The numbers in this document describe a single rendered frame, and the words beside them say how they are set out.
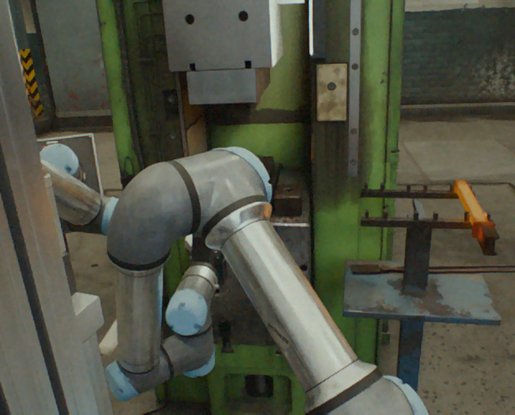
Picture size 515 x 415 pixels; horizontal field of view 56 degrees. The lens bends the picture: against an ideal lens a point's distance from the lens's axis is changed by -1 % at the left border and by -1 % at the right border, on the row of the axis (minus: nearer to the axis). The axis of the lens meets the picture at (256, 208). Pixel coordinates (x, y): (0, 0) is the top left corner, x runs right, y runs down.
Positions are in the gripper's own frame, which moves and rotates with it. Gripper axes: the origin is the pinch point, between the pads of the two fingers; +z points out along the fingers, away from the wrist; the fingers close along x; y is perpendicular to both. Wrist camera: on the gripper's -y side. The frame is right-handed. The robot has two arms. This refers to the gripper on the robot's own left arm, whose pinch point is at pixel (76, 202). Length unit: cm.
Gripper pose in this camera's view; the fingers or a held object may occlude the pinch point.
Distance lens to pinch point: 141.6
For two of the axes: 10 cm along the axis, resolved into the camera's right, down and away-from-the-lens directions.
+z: -2.4, 1.8, 9.5
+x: -9.5, 1.6, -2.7
